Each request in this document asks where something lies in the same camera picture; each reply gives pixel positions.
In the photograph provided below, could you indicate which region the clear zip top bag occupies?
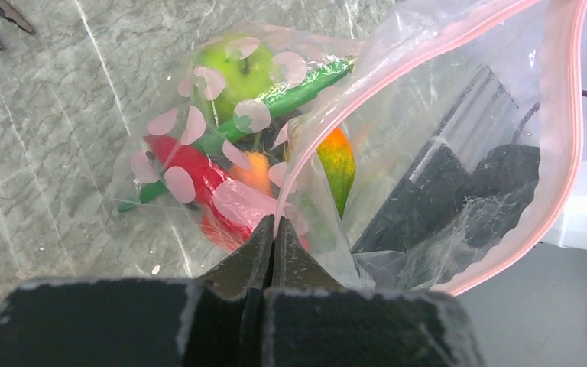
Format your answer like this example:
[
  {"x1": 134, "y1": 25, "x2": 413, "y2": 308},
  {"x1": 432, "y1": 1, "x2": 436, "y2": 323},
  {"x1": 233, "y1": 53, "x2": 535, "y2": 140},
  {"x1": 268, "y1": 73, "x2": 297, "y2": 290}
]
[{"x1": 110, "y1": 1, "x2": 587, "y2": 295}]

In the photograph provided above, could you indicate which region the red fake pepper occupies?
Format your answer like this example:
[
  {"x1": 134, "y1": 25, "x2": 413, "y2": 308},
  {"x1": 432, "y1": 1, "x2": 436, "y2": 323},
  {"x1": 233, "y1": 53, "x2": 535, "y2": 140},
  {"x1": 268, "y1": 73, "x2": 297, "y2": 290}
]
[{"x1": 144, "y1": 135, "x2": 277, "y2": 252}]

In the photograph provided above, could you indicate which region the green orange fake mango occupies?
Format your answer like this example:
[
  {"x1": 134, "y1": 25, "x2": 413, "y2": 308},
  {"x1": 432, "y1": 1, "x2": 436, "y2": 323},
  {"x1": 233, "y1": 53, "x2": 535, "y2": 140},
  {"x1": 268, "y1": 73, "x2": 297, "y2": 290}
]
[{"x1": 316, "y1": 128, "x2": 356, "y2": 218}]

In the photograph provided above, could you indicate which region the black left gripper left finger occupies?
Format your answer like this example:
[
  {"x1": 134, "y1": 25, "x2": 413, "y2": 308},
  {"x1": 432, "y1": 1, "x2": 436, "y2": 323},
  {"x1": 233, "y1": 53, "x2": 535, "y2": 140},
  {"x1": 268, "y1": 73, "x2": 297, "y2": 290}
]
[{"x1": 0, "y1": 215, "x2": 274, "y2": 366}]

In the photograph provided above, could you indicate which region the small orange fake fruit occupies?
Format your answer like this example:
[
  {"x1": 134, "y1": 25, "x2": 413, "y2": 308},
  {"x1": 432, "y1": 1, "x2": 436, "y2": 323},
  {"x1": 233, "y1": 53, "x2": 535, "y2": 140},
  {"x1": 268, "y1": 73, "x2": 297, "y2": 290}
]
[{"x1": 229, "y1": 151, "x2": 273, "y2": 196}]

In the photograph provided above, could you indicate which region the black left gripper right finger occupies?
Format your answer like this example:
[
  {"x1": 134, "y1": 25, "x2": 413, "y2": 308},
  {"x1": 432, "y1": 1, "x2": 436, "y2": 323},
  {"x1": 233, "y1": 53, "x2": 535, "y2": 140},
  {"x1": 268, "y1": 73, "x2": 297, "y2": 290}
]
[{"x1": 260, "y1": 219, "x2": 485, "y2": 366}]

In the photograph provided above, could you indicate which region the green fake chili pepper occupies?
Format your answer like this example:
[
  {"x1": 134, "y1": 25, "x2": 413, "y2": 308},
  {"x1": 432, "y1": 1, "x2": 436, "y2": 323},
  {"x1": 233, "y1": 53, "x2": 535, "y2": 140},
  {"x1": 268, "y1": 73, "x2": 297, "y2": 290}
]
[{"x1": 117, "y1": 58, "x2": 356, "y2": 213}]

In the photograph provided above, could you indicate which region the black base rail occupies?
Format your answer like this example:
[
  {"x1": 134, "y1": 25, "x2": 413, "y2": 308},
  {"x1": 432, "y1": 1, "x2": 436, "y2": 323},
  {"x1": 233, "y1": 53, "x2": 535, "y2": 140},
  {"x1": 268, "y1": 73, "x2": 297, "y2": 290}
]
[{"x1": 352, "y1": 67, "x2": 541, "y2": 289}]

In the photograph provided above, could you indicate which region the green fake lettuce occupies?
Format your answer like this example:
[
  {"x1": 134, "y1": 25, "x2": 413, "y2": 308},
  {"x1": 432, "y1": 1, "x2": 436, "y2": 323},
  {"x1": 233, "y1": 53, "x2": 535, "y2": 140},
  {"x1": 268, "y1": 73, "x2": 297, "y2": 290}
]
[{"x1": 195, "y1": 35, "x2": 274, "y2": 122}]

